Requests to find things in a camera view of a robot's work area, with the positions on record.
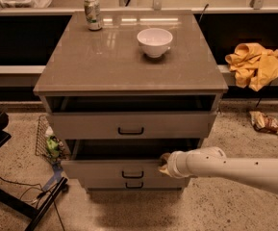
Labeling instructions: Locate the grey drawer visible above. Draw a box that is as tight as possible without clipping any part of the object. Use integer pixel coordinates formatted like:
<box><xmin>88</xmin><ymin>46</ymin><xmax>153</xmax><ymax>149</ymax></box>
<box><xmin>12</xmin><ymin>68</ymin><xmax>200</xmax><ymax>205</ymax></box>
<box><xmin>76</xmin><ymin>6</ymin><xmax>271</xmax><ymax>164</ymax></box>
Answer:
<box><xmin>62</xmin><ymin>139</ymin><xmax>200</xmax><ymax>188</ymax></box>
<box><xmin>85</xmin><ymin>177</ymin><xmax>190</xmax><ymax>191</ymax></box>
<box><xmin>47</xmin><ymin>112</ymin><xmax>216</xmax><ymax>140</ymax></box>

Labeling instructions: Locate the green snack bag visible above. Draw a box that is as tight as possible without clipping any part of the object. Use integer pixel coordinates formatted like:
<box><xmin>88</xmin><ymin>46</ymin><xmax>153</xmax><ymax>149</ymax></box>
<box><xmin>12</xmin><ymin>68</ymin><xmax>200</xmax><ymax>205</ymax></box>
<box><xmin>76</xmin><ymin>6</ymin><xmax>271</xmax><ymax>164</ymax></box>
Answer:
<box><xmin>46</xmin><ymin>136</ymin><xmax>61</xmax><ymax>159</ymax></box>

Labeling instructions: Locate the white ceramic bowl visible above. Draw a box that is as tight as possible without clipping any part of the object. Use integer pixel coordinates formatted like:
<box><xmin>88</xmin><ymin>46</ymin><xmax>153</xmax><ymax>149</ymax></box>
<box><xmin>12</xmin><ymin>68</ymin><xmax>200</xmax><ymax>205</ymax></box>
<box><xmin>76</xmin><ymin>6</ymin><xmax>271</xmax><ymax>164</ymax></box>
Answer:
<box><xmin>137</xmin><ymin>28</ymin><xmax>173</xmax><ymax>58</ymax></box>

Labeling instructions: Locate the grey drawer cabinet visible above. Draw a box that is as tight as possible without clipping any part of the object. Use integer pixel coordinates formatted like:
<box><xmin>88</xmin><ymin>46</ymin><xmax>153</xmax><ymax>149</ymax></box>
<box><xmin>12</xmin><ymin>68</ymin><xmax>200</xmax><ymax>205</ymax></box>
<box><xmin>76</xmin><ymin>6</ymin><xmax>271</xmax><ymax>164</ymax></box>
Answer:
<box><xmin>33</xmin><ymin>10</ymin><xmax>229</xmax><ymax>194</ymax></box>

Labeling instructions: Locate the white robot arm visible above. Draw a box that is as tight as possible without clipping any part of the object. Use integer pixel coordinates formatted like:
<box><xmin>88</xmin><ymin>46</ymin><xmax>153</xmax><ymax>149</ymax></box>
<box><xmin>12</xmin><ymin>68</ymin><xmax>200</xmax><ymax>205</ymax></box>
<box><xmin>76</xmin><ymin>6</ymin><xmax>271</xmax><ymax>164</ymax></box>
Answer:
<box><xmin>159</xmin><ymin>147</ymin><xmax>278</xmax><ymax>194</ymax></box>

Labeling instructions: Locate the blue tape strip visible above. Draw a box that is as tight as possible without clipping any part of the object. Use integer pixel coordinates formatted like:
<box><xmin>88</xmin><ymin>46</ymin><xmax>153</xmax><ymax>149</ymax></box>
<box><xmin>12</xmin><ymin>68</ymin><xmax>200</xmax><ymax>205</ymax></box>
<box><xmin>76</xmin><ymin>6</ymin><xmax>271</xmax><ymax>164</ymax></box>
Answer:
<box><xmin>42</xmin><ymin>163</ymin><xmax>63</xmax><ymax>192</ymax></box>

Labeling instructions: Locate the green white soda can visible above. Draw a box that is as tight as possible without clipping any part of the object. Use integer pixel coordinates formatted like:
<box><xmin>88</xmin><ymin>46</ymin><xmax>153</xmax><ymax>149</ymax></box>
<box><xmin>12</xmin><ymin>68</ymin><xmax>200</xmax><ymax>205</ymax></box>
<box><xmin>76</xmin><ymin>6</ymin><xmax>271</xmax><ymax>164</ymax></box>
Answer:
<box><xmin>84</xmin><ymin>0</ymin><xmax>102</xmax><ymax>31</ymax></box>

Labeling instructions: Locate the black chair base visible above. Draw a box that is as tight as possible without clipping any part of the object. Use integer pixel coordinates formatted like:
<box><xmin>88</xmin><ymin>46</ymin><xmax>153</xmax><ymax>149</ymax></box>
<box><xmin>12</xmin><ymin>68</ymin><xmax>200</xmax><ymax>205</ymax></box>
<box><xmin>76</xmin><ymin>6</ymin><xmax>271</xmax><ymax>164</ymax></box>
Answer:
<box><xmin>0</xmin><ymin>111</ymin><xmax>69</xmax><ymax>231</ymax></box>

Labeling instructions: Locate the yellow crumpled cloth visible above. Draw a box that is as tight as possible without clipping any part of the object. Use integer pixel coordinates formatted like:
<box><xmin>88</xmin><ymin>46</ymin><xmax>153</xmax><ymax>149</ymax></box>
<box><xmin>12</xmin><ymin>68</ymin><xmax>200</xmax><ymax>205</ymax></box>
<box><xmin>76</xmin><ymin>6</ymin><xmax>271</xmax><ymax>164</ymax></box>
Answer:
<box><xmin>225</xmin><ymin>42</ymin><xmax>278</xmax><ymax>91</ymax></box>

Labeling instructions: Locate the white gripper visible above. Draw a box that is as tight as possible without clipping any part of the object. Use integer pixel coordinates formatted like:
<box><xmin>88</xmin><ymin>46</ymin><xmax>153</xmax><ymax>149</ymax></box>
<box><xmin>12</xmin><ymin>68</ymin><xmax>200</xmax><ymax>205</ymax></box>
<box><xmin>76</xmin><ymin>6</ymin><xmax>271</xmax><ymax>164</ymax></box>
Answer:
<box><xmin>158</xmin><ymin>151</ymin><xmax>190</xmax><ymax>178</ymax></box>

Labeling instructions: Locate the brown snack bag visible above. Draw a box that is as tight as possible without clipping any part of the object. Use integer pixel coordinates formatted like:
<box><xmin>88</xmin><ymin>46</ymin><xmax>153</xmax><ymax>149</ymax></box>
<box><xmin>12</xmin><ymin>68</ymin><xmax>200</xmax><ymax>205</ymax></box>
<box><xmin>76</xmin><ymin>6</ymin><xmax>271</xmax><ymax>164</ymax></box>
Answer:
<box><xmin>249</xmin><ymin>111</ymin><xmax>278</xmax><ymax>135</ymax></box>

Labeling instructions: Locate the black cable on floor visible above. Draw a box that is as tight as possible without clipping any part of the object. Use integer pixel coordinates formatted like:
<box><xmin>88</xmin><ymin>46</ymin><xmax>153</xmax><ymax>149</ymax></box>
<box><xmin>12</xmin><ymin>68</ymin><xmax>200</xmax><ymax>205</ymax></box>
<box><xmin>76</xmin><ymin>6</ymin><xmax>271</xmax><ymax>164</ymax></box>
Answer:
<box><xmin>0</xmin><ymin>161</ymin><xmax>65</xmax><ymax>231</ymax></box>

